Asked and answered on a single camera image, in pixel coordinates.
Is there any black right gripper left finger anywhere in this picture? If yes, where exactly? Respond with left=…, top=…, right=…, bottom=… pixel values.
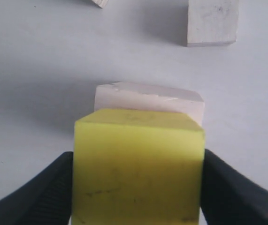
left=0, top=151, right=73, bottom=225

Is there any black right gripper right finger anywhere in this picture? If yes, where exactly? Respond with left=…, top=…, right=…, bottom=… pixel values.
left=200, top=149, right=268, bottom=225

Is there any yellow cube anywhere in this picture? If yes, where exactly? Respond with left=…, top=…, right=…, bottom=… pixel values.
left=71, top=109, right=205, bottom=225

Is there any large wooden base cube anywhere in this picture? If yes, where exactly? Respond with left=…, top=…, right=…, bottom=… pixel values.
left=94, top=82, right=205, bottom=126

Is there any small wooden cube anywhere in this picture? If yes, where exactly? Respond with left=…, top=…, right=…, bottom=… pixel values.
left=187, top=0, right=239, bottom=47

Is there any medium wooden cube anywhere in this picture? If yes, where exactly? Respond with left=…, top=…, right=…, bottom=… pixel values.
left=92, top=0, right=109, bottom=8

